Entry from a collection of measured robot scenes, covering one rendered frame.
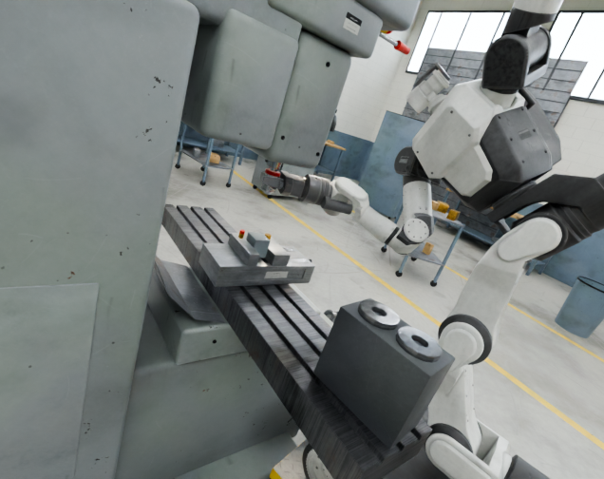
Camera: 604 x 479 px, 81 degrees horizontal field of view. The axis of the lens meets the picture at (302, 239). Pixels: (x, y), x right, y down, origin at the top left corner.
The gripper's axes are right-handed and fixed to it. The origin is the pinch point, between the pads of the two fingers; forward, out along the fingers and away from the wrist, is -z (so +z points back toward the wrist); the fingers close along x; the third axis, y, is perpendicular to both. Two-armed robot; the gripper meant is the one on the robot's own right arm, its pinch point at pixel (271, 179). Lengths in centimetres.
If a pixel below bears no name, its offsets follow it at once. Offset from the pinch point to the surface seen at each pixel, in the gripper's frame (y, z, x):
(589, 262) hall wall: 77, 679, -317
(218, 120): -14.4, -19.3, 20.6
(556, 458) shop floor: 127, 219, 4
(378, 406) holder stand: 26, 19, 60
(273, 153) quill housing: -9.4, -4.0, 12.1
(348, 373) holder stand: 25, 15, 52
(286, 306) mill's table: 31.7, 10.3, 18.9
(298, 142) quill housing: -13.7, 2.3, 9.9
